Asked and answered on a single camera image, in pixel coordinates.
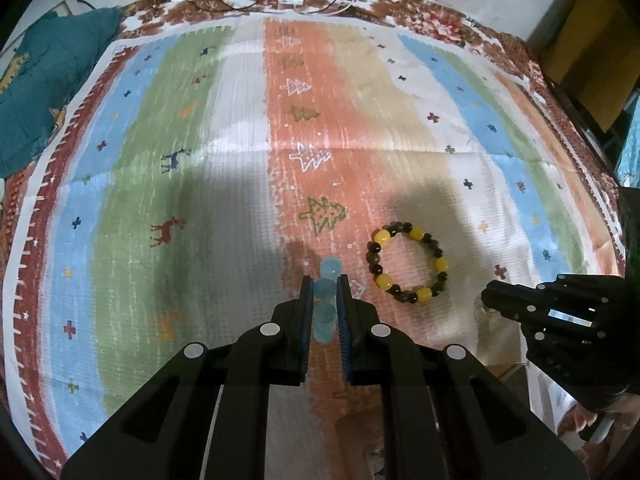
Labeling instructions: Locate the striped colourful mat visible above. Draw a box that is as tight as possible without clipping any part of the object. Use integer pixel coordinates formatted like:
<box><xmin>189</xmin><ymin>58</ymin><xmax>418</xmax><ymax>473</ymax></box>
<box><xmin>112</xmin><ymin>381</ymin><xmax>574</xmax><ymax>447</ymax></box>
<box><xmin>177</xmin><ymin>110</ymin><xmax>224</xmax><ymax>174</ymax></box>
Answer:
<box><xmin>2</xmin><ymin>15</ymin><xmax>602</xmax><ymax>476</ymax></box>

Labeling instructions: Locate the person's right hand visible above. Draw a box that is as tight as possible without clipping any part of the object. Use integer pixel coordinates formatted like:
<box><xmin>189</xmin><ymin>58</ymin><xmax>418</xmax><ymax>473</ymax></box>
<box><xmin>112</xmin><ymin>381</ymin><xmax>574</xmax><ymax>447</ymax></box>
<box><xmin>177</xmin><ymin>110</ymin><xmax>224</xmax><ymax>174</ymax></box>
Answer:
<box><xmin>558</xmin><ymin>393</ymin><xmax>639</xmax><ymax>453</ymax></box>

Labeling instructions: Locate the light blue bead bracelet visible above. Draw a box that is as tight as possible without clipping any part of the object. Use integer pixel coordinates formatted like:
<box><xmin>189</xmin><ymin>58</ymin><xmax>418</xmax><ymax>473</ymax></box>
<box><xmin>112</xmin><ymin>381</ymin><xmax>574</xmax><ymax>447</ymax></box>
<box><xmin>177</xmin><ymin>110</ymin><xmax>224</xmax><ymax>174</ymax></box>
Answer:
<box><xmin>311</xmin><ymin>254</ymin><xmax>345</xmax><ymax>346</ymax></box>

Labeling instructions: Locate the brown wooden furniture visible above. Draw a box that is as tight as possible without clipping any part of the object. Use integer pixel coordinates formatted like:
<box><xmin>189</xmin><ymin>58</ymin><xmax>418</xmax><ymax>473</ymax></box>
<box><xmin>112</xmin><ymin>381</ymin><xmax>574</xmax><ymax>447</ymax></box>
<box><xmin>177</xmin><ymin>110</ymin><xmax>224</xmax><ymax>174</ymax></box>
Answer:
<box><xmin>541</xmin><ymin>0</ymin><xmax>639</xmax><ymax>130</ymax></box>

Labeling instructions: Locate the yellow and black bead bracelet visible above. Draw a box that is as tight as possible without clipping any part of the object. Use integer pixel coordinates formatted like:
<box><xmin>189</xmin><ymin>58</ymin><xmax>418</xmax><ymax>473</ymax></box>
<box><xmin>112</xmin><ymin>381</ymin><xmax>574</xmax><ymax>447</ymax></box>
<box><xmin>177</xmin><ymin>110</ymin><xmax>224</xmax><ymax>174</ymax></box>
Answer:
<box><xmin>365</xmin><ymin>220</ymin><xmax>450</xmax><ymax>306</ymax></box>

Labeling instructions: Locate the teal pillow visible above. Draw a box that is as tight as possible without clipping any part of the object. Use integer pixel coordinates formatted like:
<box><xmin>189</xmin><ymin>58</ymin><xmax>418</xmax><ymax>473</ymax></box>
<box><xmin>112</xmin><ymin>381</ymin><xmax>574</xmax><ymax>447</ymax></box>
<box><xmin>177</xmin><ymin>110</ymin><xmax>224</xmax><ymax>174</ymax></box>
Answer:
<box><xmin>1</xmin><ymin>8</ymin><xmax>122</xmax><ymax>179</ymax></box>

